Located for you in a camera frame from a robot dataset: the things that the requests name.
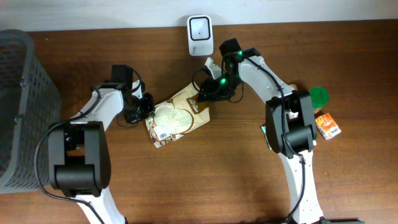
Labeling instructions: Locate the beige brown snack pouch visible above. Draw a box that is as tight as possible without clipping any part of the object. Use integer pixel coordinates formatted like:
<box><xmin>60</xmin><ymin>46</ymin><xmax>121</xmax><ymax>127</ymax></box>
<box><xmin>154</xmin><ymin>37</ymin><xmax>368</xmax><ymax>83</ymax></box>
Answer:
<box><xmin>146</xmin><ymin>83</ymin><xmax>210</xmax><ymax>148</ymax></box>

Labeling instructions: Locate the teal snack packet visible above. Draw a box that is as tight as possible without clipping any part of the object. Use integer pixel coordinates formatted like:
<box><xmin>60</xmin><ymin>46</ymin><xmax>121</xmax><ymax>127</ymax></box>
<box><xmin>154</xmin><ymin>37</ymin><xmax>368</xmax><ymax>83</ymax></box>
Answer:
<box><xmin>261</xmin><ymin>125</ymin><xmax>272</xmax><ymax>151</ymax></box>

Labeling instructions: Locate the green lid jar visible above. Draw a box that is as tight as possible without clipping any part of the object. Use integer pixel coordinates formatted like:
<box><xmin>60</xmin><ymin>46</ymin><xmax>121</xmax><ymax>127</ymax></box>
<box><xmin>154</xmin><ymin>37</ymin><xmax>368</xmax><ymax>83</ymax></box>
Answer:
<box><xmin>310</xmin><ymin>86</ymin><xmax>330</xmax><ymax>114</ymax></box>

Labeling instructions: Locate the white bamboo print tube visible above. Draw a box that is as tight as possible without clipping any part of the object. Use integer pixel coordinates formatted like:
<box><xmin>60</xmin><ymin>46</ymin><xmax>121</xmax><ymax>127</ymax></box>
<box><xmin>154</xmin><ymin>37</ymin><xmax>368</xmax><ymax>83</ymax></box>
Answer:
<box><xmin>289</xmin><ymin>84</ymin><xmax>298</xmax><ymax>91</ymax></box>

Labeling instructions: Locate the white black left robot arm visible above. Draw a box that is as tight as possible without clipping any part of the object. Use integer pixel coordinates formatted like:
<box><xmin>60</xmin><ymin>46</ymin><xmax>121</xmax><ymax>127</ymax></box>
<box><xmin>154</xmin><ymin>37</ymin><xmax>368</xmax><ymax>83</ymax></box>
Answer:
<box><xmin>44</xmin><ymin>65</ymin><xmax>154</xmax><ymax>223</ymax></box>

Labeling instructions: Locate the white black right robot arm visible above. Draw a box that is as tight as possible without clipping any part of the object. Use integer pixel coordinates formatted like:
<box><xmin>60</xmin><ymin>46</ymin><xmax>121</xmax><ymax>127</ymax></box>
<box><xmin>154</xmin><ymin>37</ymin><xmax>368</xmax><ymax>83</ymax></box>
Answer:
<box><xmin>196</xmin><ymin>39</ymin><xmax>326</xmax><ymax>223</ymax></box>

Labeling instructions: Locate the white barcode scanner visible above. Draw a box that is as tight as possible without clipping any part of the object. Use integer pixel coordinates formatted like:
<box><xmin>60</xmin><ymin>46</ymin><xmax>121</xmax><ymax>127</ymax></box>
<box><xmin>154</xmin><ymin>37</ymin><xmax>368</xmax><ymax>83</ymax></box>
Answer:
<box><xmin>187</xmin><ymin>15</ymin><xmax>214</xmax><ymax>57</ymax></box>

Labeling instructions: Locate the grey mesh basket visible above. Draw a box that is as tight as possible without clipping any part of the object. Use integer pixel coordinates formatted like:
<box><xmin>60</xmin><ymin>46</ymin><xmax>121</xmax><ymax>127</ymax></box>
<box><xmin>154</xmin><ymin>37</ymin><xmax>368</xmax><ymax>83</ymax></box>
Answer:
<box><xmin>1</xmin><ymin>29</ymin><xmax>62</xmax><ymax>194</ymax></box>

